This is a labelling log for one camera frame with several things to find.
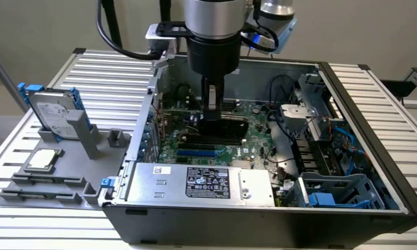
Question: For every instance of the green motherboard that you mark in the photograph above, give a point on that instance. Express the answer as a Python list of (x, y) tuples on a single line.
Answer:
[(230, 153)]

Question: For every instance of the silver CPU chip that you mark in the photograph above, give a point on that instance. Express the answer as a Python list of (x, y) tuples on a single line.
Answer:
[(43, 160)]

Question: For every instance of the black expansion slot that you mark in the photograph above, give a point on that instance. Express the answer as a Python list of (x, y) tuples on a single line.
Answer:
[(208, 140)]

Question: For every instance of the black graphics card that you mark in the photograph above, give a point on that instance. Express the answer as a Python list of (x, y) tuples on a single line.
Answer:
[(227, 129)]

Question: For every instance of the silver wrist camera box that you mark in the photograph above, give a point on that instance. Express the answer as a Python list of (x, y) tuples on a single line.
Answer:
[(156, 32)]

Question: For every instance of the blue case latch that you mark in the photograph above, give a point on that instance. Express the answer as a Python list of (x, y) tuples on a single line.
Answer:
[(108, 183)]

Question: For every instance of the silver chipset heat sink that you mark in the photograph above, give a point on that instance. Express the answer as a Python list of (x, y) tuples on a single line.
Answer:
[(242, 163)]

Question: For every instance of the blue disk caddy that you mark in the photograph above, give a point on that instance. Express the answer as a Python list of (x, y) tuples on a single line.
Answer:
[(78, 99)]

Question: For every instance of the grey parts rack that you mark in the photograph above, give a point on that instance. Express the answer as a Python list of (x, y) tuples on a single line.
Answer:
[(72, 166)]

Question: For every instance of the black open PC case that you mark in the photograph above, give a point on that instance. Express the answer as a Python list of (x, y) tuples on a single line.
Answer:
[(250, 224)]

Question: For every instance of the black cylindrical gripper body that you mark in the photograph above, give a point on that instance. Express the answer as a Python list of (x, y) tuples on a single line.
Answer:
[(214, 57)]

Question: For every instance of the silver metal drive cage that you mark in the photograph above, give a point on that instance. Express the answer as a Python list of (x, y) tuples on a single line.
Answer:
[(316, 104)]

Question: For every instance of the silver hard disk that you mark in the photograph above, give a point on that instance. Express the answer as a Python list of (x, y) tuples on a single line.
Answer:
[(54, 114)]

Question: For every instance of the blue disk bay latch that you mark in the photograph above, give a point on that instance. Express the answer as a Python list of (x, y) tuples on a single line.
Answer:
[(322, 200)]

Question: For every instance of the silver power supply unit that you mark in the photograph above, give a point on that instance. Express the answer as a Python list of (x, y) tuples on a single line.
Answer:
[(174, 187)]

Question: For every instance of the blue expansion slot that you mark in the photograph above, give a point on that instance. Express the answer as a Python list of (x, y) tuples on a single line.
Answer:
[(196, 153)]

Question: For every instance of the grey plastic disk bay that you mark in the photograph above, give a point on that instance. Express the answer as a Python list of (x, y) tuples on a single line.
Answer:
[(358, 187)]

